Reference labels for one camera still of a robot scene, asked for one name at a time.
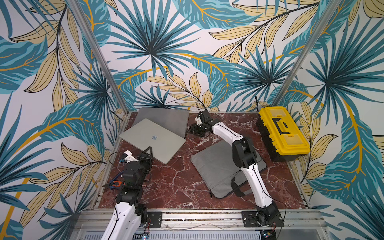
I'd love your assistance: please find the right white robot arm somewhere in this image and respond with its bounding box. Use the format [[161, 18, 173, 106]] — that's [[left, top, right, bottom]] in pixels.
[[188, 110, 284, 227]]

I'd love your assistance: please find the yellow black toolbox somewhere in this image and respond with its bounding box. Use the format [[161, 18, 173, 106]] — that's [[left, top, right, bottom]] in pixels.
[[257, 107, 310, 162]]

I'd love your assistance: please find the front aluminium rail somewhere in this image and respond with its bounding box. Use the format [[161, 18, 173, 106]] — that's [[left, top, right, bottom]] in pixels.
[[74, 209, 328, 232]]

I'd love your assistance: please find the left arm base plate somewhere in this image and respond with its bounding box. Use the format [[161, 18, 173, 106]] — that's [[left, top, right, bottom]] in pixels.
[[142, 212, 163, 229]]

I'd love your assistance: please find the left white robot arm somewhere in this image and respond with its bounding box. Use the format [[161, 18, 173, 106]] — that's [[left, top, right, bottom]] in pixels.
[[102, 147, 153, 240]]

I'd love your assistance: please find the silver laptop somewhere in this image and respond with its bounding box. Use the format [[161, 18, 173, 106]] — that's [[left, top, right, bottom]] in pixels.
[[120, 119, 186, 165]]

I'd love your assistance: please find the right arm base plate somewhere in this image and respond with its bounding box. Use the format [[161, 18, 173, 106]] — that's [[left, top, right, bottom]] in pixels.
[[241, 211, 284, 228]]

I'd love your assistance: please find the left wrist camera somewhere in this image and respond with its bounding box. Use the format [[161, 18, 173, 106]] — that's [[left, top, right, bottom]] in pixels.
[[119, 150, 139, 164]]

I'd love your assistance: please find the right aluminium frame post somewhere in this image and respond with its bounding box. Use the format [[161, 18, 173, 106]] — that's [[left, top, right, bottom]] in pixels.
[[271, 1, 342, 107]]

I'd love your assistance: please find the left aluminium frame post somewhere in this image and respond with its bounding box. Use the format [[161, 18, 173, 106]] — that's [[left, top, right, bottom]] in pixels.
[[68, 0, 129, 116]]

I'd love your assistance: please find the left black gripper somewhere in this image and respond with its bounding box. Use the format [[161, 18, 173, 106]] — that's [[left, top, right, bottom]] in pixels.
[[135, 146, 153, 187]]

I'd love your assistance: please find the aluminium frame post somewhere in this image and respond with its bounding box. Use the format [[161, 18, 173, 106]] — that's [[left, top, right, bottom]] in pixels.
[[271, 1, 342, 107], [68, 0, 129, 116]]

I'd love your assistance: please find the grey laptop bag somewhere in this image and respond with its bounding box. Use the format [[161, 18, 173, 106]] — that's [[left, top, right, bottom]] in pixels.
[[191, 140, 253, 199], [133, 108, 189, 138]]

